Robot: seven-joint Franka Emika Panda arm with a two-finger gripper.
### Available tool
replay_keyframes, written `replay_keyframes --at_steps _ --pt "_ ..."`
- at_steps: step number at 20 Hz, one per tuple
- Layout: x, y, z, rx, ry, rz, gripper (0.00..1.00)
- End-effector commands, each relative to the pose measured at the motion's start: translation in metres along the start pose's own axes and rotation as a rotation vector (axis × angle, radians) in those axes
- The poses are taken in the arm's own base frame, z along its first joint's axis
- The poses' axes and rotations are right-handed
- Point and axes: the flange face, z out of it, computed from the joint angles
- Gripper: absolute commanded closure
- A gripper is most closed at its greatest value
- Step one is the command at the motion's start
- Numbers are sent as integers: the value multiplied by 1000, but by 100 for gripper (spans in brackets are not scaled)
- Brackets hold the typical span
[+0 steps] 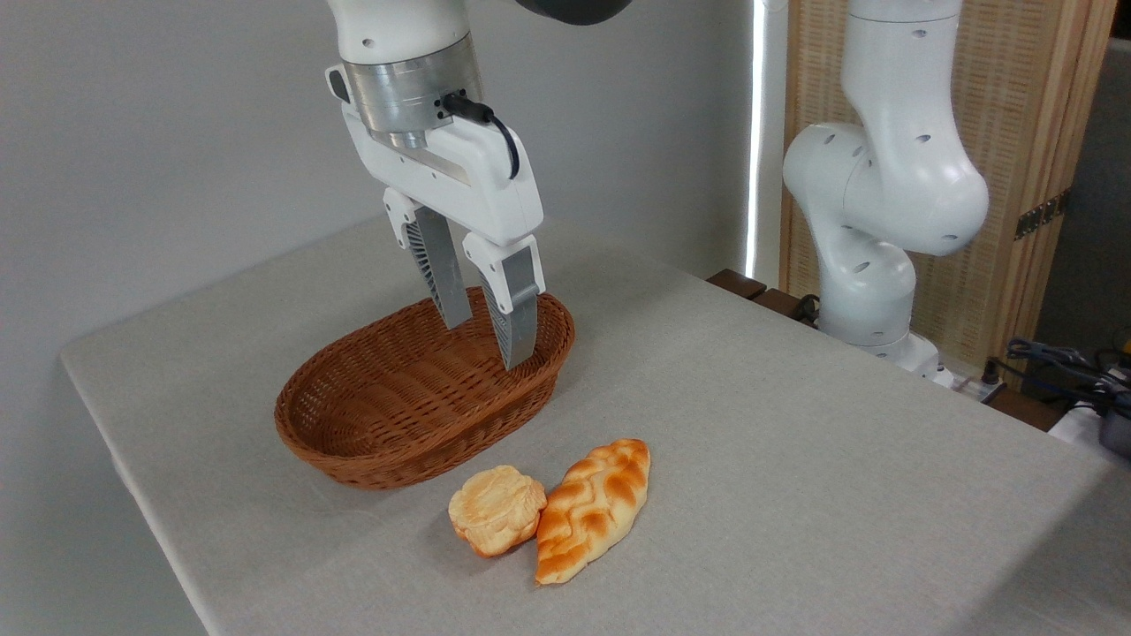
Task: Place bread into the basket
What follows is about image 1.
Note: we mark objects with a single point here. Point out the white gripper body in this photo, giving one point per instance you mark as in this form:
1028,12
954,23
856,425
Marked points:
482,190

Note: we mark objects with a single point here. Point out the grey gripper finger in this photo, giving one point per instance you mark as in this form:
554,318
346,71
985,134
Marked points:
517,300
444,265

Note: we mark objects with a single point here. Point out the round pale bread bun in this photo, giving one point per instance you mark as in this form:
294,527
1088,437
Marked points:
495,511

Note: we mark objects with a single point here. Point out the brown wicker oval basket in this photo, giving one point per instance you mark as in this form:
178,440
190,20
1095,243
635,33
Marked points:
398,415

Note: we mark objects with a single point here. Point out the long braided bread loaf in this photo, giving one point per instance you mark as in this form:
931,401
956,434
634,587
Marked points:
590,512

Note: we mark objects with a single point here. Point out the grey tablecloth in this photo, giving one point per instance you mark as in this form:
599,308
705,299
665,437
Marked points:
795,459

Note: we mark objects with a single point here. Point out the white power strip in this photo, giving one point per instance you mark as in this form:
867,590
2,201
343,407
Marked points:
972,385

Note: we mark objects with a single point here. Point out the dark metal screen hinge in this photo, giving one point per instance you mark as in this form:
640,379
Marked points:
1043,215

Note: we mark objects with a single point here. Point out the bamboo wooden folding screen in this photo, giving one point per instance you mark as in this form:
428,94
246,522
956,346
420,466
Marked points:
1025,88

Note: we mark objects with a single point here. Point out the white vertical wall trim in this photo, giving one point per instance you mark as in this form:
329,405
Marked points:
762,132

